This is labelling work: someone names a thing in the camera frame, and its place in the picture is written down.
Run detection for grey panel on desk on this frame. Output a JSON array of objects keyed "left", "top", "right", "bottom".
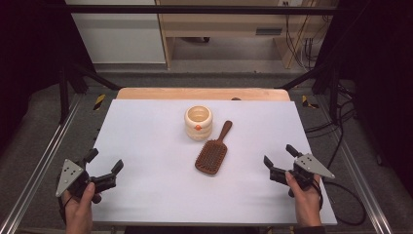
[{"left": 255, "top": 27, "right": 283, "bottom": 36}]

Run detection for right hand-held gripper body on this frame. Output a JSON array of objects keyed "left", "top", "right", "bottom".
[{"left": 289, "top": 152, "right": 336, "bottom": 191}]

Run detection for light wooden desk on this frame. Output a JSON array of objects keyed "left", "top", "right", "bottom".
[{"left": 155, "top": 0, "right": 339, "bottom": 70}]

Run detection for person's left hand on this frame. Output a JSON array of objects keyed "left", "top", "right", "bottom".
[{"left": 61, "top": 181, "right": 102, "bottom": 234}]

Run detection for white cabinet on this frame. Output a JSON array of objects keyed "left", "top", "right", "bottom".
[{"left": 63, "top": 0, "right": 167, "bottom": 65}]

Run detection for left hand-held gripper cable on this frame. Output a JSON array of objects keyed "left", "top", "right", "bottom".
[{"left": 56, "top": 193, "right": 74, "bottom": 225}]

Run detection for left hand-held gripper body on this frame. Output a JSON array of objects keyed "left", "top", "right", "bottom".
[{"left": 55, "top": 158, "right": 94, "bottom": 200}]

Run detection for person's black right sleeve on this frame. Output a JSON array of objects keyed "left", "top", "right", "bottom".
[{"left": 291, "top": 225, "right": 326, "bottom": 234}]

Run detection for white table board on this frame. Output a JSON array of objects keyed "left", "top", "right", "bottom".
[{"left": 85, "top": 98, "right": 338, "bottom": 227}]

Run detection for cream ribbed cup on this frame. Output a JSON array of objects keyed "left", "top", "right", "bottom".
[{"left": 184, "top": 104, "right": 214, "bottom": 141}]

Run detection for black floor cables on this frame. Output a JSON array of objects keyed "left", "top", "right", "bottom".
[{"left": 304, "top": 82, "right": 358, "bottom": 171}]

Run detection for yellow black tape marker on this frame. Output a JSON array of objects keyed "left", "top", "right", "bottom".
[
  {"left": 93, "top": 94, "right": 107, "bottom": 111},
  {"left": 301, "top": 95, "right": 320, "bottom": 110}
]

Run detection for black curtain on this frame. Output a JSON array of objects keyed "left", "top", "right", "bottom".
[
  {"left": 313, "top": 0, "right": 413, "bottom": 196},
  {"left": 0, "top": 0, "right": 96, "bottom": 154}
]

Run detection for person's right hand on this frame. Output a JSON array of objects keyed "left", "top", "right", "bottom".
[{"left": 284, "top": 171, "right": 323, "bottom": 225}]

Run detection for wooden table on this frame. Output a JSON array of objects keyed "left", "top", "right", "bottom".
[{"left": 116, "top": 87, "right": 291, "bottom": 102}]

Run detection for hanging cable bundle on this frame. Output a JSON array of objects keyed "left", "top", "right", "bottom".
[{"left": 283, "top": 14, "right": 329, "bottom": 71}]

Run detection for brown wooden hairbrush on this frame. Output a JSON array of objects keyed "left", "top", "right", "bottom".
[{"left": 194, "top": 120, "right": 234, "bottom": 176}]

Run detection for black metal stand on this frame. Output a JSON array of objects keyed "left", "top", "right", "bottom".
[
  {"left": 57, "top": 60, "right": 123, "bottom": 125},
  {"left": 275, "top": 59, "right": 343, "bottom": 125}
]

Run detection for aluminium rail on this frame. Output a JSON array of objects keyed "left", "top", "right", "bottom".
[
  {"left": 315, "top": 96, "right": 394, "bottom": 234},
  {"left": 0, "top": 93, "right": 84, "bottom": 234}
]

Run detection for black horizontal frame bar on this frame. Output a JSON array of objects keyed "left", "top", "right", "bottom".
[{"left": 64, "top": 4, "right": 340, "bottom": 16}]

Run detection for right hand-held gripper cable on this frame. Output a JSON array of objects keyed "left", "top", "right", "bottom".
[{"left": 311, "top": 176, "right": 367, "bottom": 227}]

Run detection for hand-held gripper cable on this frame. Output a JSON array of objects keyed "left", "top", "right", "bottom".
[
  {"left": 311, "top": 176, "right": 367, "bottom": 227},
  {"left": 56, "top": 193, "right": 74, "bottom": 225}
]

